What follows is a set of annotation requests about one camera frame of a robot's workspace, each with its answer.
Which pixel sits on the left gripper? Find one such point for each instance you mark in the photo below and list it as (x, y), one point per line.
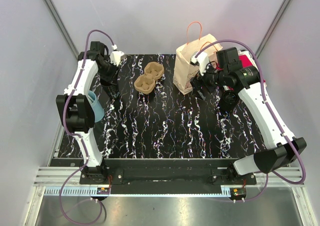
(112, 77)

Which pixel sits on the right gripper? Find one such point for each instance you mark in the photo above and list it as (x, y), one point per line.
(197, 82)

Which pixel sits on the black coffee cup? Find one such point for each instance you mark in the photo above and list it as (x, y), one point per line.
(228, 101)
(112, 90)

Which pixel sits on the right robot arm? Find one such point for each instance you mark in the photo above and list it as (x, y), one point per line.
(282, 146)

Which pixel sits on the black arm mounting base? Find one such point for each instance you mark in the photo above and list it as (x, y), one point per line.
(215, 171)

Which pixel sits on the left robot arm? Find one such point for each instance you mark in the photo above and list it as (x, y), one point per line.
(79, 112)

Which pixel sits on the lower brown pulp cup carrier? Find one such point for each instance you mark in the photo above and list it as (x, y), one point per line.
(146, 82)

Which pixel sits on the light blue holder cup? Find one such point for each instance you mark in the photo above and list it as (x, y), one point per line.
(96, 107)

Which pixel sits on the red cloth napkin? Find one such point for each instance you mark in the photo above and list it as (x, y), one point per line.
(246, 60)

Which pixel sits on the black marble pattern mat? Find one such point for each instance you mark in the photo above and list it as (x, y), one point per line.
(168, 124)

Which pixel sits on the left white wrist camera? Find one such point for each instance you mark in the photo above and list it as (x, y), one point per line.
(116, 56)

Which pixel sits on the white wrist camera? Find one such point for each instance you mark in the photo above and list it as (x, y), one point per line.
(116, 56)
(202, 61)

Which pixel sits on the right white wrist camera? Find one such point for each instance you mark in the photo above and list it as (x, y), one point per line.
(202, 61)

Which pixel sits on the aluminium frame rail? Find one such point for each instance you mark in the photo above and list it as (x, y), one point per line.
(59, 199)

